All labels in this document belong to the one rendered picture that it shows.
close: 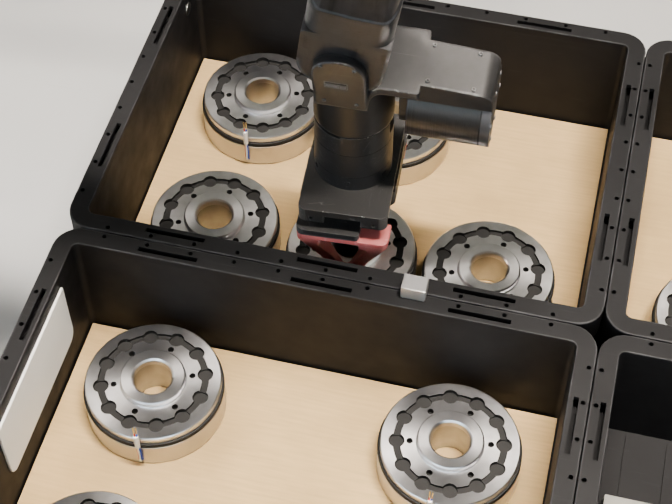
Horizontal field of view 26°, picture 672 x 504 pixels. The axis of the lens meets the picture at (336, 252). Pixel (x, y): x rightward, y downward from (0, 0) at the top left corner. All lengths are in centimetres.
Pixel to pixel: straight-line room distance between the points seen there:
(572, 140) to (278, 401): 36
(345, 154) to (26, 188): 48
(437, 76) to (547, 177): 31
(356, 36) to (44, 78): 68
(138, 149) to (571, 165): 37
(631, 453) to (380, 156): 29
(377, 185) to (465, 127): 10
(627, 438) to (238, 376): 30
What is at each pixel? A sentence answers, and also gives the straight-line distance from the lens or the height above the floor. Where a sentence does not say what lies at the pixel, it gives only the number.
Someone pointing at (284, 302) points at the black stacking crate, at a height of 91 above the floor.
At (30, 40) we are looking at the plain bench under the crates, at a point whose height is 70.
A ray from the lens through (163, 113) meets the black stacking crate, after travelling 124.
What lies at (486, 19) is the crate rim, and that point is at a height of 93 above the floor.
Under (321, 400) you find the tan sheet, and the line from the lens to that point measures 110.
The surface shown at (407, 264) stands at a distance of 114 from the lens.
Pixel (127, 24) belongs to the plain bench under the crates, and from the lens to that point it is 157.
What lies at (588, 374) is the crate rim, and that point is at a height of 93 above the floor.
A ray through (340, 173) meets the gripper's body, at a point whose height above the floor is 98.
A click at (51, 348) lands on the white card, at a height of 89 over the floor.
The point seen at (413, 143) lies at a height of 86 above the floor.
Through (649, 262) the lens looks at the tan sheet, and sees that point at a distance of 121.
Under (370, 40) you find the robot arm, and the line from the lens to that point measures 89.
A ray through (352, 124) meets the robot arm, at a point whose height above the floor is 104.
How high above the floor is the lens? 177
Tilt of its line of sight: 53 degrees down
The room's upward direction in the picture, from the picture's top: straight up
